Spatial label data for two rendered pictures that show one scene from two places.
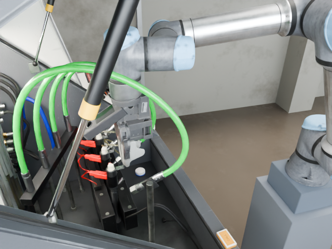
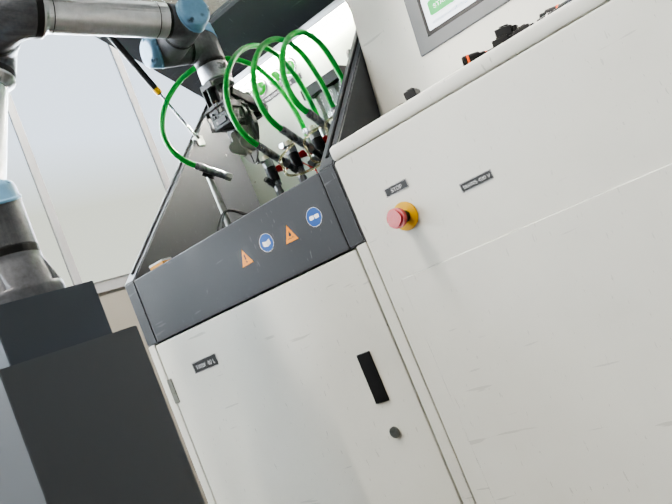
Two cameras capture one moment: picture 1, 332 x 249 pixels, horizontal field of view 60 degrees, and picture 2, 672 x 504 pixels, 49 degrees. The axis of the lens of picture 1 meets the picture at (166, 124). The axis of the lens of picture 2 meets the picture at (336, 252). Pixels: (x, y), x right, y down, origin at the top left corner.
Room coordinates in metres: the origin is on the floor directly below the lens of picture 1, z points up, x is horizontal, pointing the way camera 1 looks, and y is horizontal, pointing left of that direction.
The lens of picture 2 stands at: (2.16, -0.71, 0.68)
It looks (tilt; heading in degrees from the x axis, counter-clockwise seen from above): 5 degrees up; 149
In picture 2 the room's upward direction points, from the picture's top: 23 degrees counter-clockwise
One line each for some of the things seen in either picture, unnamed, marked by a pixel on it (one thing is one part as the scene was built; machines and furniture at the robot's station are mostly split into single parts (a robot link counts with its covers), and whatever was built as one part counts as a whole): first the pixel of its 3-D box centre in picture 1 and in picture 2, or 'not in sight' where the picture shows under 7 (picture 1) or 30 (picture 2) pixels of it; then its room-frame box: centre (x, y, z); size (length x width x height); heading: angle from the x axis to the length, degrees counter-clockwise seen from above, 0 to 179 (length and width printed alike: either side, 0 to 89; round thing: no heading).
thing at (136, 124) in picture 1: (130, 116); (225, 105); (0.62, 0.09, 1.25); 0.09 x 0.08 x 0.12; 113
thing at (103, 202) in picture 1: (108, 191); not in sight; (0.70, 0.19, 0.91); 0.34 x 0.10 x 0.15; 23
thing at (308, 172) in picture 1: (310, 161); (14, 281); (0.81, -0.52, 0.95); 0.15 x 0.15 x 0.10
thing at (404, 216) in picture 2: not in sight; (399, 217); (1.12, 0.06, 0.80); 0.05 x 0.04 x 0.05; 23
